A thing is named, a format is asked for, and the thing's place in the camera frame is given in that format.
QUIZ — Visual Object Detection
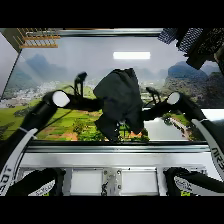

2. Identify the dark grey garment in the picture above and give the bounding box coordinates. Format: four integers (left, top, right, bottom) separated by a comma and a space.
92, 67, 146, 143

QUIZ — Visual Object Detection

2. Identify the heap of clothes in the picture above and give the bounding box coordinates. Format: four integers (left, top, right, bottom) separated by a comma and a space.
157, 28, 224, 78

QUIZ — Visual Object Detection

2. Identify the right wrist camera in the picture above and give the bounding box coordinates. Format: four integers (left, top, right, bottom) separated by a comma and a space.
145, 86, 162, 105

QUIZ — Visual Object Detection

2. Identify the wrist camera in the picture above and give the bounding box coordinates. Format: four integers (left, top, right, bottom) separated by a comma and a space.
73, 71, 89, 96
145, 86, 162, 105

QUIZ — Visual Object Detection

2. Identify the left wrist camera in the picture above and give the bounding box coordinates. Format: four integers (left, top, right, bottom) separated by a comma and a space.
73, 71, 89, 96

